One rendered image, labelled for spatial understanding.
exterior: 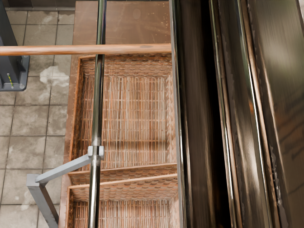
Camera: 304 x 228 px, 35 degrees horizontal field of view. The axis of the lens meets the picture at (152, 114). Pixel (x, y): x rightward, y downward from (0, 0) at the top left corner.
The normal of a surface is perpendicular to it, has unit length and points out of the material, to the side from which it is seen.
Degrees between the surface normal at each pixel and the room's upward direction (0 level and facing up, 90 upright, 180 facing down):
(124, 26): 0
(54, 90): 0
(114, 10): 0
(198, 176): 11
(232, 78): 70
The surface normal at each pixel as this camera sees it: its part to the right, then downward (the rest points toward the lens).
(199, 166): 0.21, -0.49
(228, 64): -0.93, -0.17
